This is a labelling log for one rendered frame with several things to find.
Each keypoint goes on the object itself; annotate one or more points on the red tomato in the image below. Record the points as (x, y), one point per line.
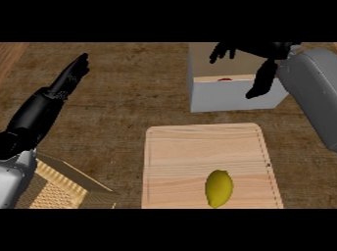
(225, 79)

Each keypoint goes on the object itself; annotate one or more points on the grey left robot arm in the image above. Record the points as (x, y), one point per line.
(5, 183)

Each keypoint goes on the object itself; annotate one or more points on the woven wicker basket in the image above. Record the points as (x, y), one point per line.
(62, 186)

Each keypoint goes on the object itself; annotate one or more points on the grey cardboard box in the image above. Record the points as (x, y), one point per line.
(234, 85)

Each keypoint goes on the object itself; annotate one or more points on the yellow mango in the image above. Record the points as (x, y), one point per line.
(219, 188)

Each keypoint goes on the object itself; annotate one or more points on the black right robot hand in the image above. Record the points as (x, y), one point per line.
(266, 70)

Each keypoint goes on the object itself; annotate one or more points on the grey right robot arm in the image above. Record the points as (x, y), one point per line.
(323, 98)

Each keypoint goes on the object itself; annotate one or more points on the pale wooden cutting board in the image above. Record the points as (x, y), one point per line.
(209, 166)

